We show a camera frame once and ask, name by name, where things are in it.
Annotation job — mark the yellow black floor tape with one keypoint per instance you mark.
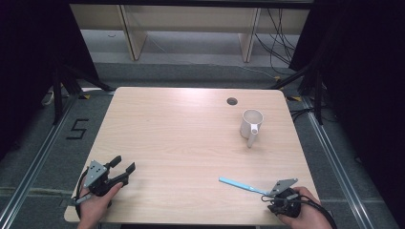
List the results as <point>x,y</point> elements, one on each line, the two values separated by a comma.
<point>294,98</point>
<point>84,96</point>

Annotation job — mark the person's left hand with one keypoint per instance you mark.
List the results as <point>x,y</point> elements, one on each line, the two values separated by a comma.
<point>95,206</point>

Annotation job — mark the person's right hand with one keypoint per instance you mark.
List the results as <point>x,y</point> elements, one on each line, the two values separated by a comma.
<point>310,213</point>

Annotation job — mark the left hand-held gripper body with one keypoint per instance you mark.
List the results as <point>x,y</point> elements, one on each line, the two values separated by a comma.
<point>95,173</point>

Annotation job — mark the black curtain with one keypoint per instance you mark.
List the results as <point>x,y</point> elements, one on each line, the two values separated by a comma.
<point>366,95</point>
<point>31,63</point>

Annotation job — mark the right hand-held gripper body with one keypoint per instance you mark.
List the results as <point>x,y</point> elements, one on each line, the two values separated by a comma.
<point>285,203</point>

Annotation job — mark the light wooden shelf unit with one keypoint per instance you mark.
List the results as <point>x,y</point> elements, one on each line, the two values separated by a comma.
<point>191,17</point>

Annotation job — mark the black metal stand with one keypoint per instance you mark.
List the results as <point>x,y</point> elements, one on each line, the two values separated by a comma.
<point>58,95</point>
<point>318,95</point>

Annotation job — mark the light blue toothbrush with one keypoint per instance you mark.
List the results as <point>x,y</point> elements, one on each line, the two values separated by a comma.
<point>238,185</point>

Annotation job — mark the metal floor rail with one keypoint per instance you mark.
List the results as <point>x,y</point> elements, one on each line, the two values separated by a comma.
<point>337,165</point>
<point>35,165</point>

